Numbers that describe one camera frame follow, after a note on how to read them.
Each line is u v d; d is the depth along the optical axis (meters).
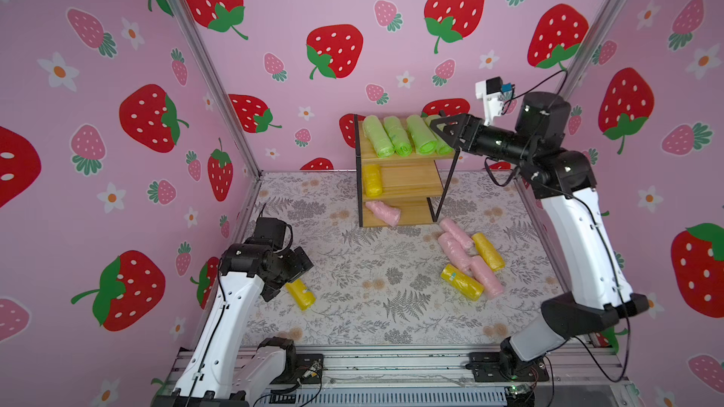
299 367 0.73
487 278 0.88
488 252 0.95
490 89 0.52
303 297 0.84
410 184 0.93
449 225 1.02
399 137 0.78
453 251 0.93
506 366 0.66
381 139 0.78
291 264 0.66
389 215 1.02
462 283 0.86
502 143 0.49
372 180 0.90
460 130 0.51
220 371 0.39
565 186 0.41
